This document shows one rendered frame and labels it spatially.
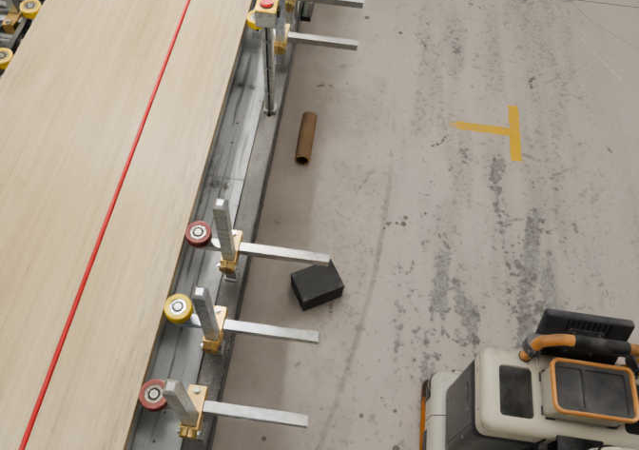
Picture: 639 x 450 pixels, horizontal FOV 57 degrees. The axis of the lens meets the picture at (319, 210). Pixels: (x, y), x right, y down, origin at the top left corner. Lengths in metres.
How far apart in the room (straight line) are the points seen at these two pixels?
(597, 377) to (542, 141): 1.88
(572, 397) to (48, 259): 1.55
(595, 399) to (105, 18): 2.16
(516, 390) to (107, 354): 1.17
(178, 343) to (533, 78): 2.66
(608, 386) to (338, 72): 2.35
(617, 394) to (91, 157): 1.76
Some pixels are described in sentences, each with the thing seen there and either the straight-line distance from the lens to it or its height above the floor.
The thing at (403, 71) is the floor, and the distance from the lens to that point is 3.62.
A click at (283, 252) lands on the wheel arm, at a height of 0.85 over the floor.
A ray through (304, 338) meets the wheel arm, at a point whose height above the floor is 0.82.
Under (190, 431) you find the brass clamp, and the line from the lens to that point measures 1.70.
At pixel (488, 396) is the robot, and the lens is 1.85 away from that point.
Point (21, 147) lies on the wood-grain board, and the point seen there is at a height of 0.90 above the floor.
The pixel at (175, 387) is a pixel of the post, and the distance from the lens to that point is 1.40.
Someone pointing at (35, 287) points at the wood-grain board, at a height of 0.90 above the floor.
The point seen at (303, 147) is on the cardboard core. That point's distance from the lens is 3.07.
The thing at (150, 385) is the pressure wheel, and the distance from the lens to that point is 1.70.
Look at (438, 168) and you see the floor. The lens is 3.20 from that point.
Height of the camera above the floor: 2.51
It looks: 58 degrees down
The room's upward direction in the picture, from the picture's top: 5 degrees clockwise
